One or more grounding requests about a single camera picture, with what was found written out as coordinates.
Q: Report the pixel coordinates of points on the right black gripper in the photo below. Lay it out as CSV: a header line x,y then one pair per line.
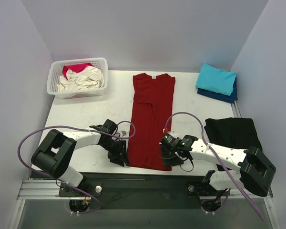
x,y
169,153

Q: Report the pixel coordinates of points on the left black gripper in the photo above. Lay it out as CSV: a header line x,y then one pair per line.
x,y
119,151

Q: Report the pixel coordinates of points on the dark red t-shirt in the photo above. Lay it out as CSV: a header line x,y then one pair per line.
x,y
152,106

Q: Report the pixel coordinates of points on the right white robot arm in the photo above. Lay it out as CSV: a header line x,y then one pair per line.
x,y
246,168

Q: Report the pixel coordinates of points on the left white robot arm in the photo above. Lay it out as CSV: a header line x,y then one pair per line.
x,y
54,153

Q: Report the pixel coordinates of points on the black t-shirt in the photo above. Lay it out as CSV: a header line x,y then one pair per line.
x,y
238,133

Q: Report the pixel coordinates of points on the dark blue folded t-shirt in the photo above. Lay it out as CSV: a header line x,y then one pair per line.
x,y
221,97

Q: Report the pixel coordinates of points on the turquoise folded t-shirt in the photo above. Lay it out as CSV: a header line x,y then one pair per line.
x,y
215,80

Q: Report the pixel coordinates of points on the cream white t-shirt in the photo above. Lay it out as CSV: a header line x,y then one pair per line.
x,y
89,78

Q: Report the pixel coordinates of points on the white plastic basket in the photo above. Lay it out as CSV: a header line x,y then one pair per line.
x,y
56,71

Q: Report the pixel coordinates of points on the bright red t-shirt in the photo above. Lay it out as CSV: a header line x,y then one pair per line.
x,y
77,68

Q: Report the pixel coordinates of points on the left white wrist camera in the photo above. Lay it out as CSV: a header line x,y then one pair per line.
x,y
123,133

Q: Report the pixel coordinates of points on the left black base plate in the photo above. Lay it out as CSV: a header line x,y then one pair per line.
x,y
89,187

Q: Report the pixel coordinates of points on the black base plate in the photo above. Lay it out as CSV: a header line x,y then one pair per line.
x,y
89,187
203,189

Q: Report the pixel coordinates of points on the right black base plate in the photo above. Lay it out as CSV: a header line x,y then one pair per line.
x,y
203,189

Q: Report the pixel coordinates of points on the aluminium rail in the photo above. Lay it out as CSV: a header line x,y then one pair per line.
x,y
46,188

